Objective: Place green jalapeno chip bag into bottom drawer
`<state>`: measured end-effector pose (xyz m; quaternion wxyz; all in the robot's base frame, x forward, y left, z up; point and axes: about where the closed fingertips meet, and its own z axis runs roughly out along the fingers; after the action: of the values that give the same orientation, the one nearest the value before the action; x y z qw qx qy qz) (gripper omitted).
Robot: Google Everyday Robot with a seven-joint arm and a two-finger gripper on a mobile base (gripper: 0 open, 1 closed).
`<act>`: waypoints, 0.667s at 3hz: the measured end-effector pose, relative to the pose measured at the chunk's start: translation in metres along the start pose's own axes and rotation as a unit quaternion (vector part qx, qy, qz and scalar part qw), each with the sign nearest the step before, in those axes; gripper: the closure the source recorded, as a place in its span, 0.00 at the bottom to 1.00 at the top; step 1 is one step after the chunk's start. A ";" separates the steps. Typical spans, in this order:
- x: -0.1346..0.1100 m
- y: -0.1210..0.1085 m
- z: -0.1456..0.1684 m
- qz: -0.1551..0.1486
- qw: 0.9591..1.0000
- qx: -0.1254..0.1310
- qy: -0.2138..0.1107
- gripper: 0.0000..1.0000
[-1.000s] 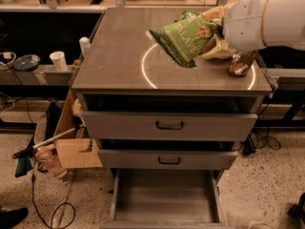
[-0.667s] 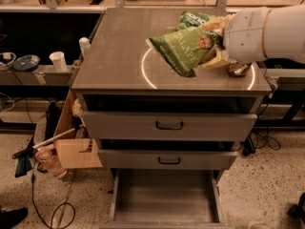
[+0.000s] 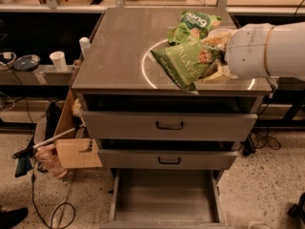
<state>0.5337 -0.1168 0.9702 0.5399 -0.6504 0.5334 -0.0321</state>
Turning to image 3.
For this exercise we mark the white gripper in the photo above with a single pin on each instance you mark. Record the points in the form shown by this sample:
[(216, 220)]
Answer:
[(246, 51)]

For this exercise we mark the green jalapeno chip bag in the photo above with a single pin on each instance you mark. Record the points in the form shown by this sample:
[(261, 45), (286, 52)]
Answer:
[(187, 62)]

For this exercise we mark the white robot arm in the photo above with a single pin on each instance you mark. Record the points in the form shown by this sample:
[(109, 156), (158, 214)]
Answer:
[(285, 51)]

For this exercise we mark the light green chip bag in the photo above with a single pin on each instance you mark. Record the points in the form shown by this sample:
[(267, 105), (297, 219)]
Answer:
[(193, 25)]

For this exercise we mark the grey drawer cabinet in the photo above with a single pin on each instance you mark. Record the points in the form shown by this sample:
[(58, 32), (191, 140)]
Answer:
[(118, 75)]

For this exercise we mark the top grey drawer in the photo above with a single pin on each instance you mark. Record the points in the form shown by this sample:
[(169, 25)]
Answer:
[(169, 126)]

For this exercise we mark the grey drawer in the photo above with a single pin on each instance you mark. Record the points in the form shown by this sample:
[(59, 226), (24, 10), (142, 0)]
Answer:
[(184, 160), (169, 126)]

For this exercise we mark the middle grey drawer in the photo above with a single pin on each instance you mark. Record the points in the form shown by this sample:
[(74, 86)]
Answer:
[(184, 160)]

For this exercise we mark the open bottom drawer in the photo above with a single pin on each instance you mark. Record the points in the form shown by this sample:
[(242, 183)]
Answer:
[(165, 199)]

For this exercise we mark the white plastic bottle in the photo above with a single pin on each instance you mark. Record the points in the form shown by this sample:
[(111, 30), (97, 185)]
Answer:
[(85, 44)]

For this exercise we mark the white paper cup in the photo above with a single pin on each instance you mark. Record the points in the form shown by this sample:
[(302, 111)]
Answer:
[(59, 61)]

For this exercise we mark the cardboard box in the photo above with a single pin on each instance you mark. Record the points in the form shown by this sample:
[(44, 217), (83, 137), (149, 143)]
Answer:
[(75, 149)]

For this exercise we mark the dark round plate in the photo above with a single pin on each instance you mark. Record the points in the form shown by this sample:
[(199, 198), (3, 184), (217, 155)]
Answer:
[(26, 63)]

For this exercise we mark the plastic wrapped package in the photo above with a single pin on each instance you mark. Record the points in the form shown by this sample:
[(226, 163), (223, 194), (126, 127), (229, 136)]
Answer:
[(49, 158)]

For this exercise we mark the white bowl on shelf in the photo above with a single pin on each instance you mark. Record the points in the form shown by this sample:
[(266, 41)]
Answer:
[(6, 60)]

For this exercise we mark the black shoe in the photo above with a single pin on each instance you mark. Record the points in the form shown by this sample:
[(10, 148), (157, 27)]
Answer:
[(10, 218)]

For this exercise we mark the white stick black handle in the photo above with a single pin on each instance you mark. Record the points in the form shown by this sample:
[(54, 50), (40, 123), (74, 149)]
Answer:
[(43, 143)]

